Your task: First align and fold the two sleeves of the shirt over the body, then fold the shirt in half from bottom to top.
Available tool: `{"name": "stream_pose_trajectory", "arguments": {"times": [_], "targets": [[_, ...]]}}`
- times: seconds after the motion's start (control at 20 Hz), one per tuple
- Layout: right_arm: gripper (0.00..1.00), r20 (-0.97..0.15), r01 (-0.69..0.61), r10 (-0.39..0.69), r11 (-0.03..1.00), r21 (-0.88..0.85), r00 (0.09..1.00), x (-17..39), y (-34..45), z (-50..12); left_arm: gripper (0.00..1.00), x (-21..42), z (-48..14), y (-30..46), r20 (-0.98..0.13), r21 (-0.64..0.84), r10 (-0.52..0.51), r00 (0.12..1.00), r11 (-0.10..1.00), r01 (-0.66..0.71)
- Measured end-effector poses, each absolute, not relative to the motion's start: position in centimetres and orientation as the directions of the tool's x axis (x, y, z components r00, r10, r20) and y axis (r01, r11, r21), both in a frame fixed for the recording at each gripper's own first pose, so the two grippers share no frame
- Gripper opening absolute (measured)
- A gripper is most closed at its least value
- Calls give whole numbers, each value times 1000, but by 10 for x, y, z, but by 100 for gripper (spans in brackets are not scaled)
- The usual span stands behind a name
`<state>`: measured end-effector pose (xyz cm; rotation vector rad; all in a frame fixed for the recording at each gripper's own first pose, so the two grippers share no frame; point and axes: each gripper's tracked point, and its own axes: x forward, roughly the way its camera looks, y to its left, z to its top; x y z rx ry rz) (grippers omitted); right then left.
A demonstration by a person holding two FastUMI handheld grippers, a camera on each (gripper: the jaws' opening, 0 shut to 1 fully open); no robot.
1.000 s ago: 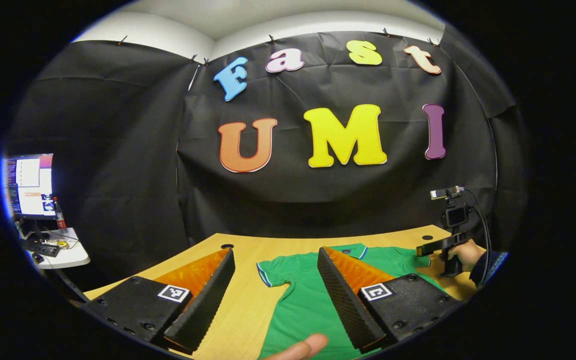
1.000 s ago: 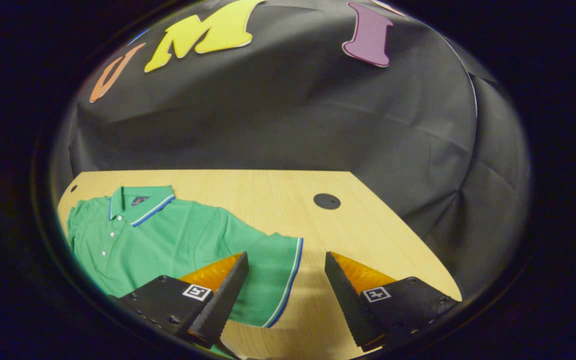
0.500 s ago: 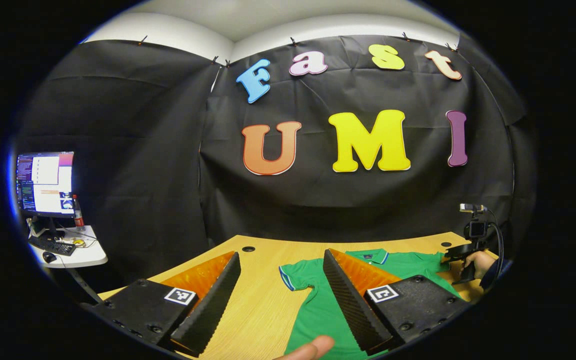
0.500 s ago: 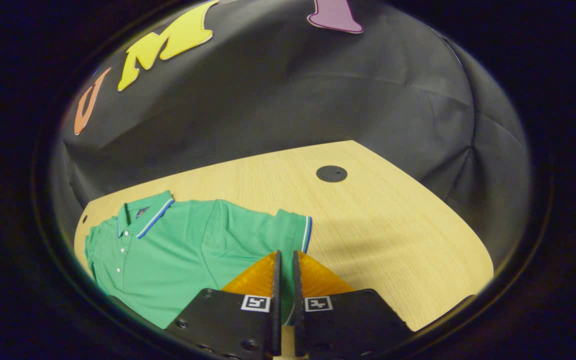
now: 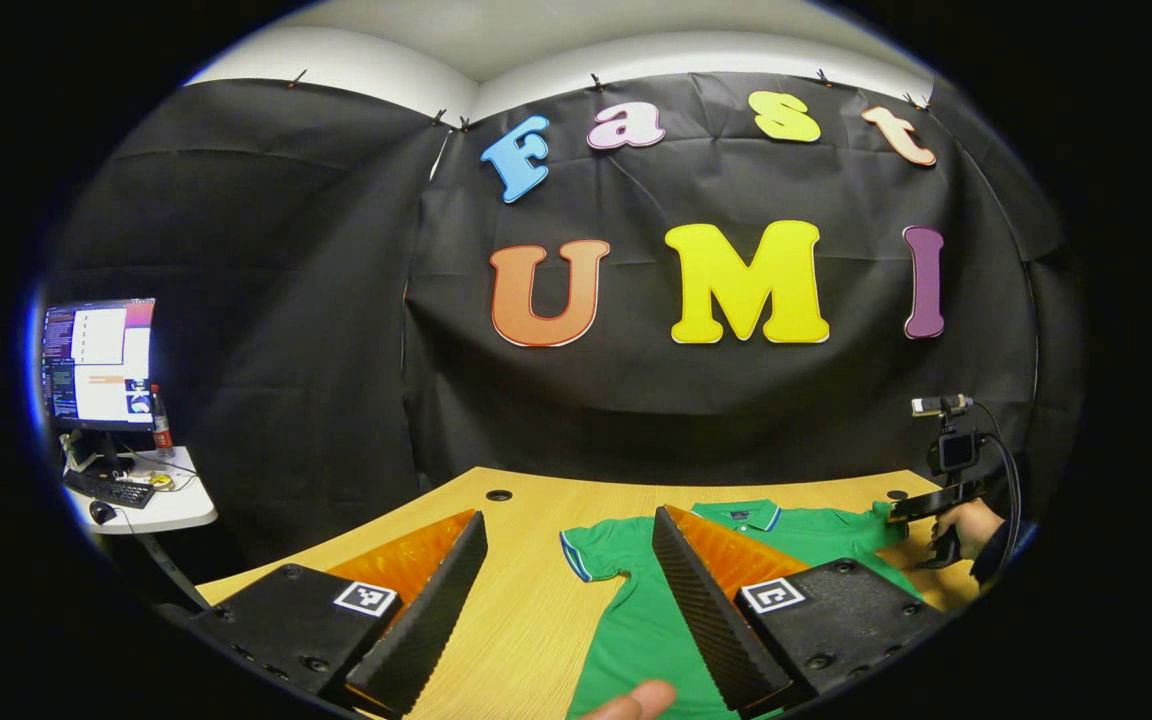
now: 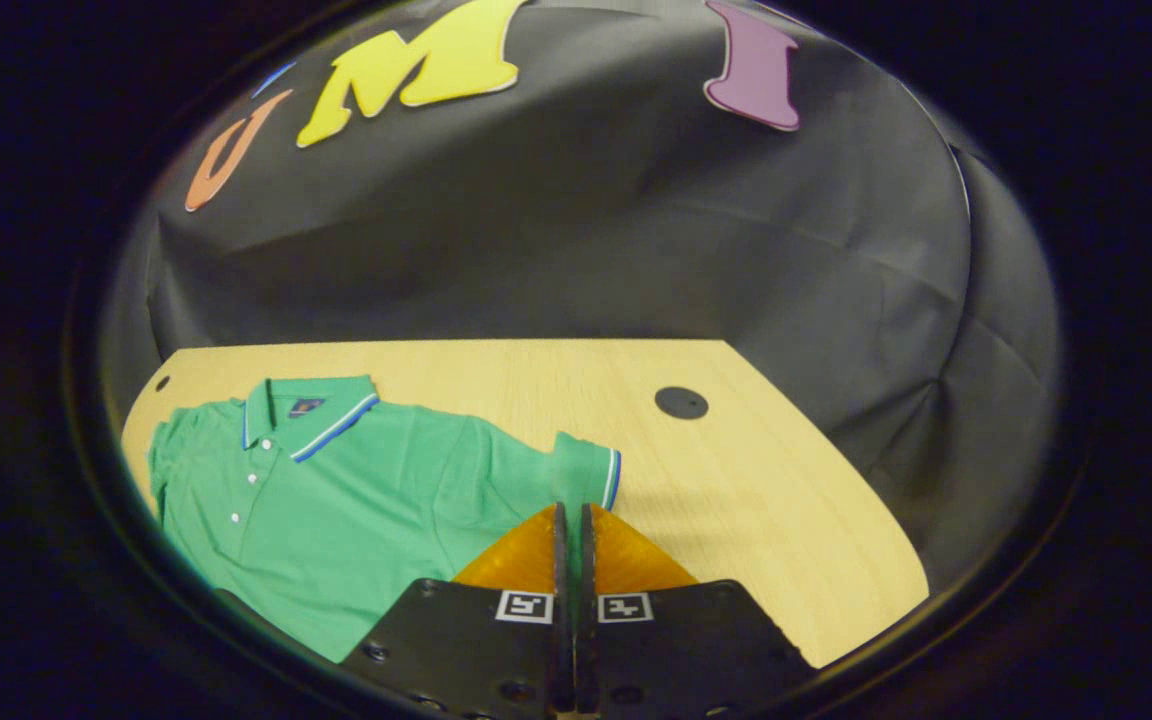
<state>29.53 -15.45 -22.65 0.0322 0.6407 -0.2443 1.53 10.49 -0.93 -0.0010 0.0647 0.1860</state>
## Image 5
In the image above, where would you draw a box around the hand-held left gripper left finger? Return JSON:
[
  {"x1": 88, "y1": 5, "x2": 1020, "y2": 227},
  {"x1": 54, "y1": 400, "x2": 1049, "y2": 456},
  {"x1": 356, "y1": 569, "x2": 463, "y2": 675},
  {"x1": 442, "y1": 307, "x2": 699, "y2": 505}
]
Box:
[{"x1": 191, "y1": 508, "x2": 489, "y2": 719}]

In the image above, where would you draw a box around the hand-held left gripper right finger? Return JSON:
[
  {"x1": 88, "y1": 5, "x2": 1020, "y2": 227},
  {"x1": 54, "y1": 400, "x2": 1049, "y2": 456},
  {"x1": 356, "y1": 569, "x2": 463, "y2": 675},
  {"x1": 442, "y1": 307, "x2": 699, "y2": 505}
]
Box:
[{"x1": 651, "y1": 504, "x2": 947, "y2": 716}]

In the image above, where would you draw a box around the green T-shirt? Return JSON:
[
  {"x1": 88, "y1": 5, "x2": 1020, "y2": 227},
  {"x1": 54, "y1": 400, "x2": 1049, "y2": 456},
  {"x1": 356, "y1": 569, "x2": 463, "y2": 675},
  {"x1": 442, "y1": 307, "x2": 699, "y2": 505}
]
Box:
[{"x1": 559, "y1": 498, "x2": 927, "y2": 720}]

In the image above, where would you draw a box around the black backdrop cloth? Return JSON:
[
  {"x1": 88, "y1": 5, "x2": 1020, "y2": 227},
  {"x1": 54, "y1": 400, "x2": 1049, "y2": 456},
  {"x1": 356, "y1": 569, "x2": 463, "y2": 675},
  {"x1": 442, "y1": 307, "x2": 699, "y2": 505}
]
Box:
[{"x1": 41, "y1": 70, "x2": 1087, "y2": 571}]

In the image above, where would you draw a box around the white side desk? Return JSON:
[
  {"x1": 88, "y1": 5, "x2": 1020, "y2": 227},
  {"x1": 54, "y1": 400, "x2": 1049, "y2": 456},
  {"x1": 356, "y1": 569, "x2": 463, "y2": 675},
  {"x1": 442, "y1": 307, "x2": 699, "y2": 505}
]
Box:
[{"x1": 61, "y1": 445, "x2": 219, "y2": 536}]

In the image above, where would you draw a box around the red drink bottle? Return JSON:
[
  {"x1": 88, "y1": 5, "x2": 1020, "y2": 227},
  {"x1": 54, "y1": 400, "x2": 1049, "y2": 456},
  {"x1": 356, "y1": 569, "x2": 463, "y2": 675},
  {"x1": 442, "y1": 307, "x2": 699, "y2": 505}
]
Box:
[{"x1": 149, "y1": 385, "x2": 175, "y2": 451}]

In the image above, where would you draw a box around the black keyboard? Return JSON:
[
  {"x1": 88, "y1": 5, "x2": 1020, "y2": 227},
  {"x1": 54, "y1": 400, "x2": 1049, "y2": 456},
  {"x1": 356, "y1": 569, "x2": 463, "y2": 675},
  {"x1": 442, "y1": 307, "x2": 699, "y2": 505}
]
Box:
[{"x1": 63, "y1": 470, "x2": 157, "y2": 511}]

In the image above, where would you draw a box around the computer monitor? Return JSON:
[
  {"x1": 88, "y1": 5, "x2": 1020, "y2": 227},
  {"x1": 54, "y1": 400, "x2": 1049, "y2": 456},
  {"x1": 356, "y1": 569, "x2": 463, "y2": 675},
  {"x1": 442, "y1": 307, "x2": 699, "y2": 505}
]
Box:
[{"x1": 41, "y1": 298, "x2": 157, "y2": 433}]

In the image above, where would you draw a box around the row of small cloth clips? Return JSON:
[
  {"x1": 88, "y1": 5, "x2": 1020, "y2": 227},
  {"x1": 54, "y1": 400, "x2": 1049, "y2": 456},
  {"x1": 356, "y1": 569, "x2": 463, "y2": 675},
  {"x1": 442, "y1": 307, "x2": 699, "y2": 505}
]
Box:
[{"x1": 286, "y1": 68, "x2": 937, "y2": 133}]

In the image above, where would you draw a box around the black cable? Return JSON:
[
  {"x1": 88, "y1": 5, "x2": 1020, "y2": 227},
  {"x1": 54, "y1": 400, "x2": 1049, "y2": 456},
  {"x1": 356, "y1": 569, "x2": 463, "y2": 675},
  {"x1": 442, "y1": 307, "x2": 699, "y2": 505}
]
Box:
[{"x1": 966, "y1": 398, "x2": 1027, "y2": 591}]

